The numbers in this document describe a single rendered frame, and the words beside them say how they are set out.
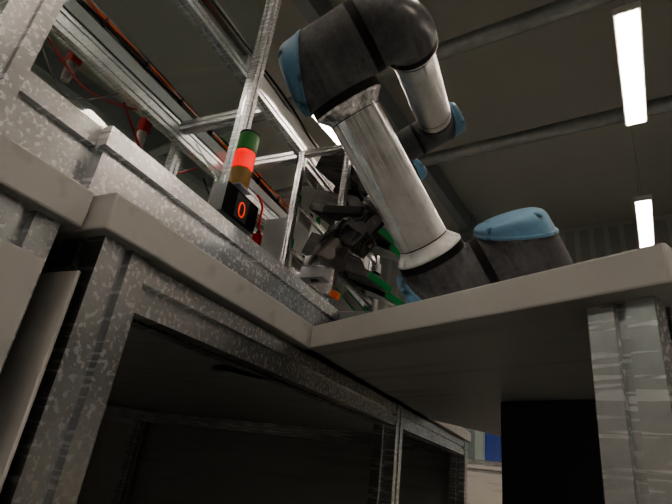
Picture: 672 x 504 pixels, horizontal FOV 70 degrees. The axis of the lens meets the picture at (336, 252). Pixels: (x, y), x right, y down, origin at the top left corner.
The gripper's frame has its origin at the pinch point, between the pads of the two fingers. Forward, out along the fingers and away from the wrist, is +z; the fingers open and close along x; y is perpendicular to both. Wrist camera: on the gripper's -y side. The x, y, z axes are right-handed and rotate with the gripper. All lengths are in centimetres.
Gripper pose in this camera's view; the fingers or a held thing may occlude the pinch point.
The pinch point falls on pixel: (315, 263)
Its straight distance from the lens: 120.2
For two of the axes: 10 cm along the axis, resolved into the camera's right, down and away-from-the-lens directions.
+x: 4.1, 4.3, 8.1
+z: -6.8, 7.3, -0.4
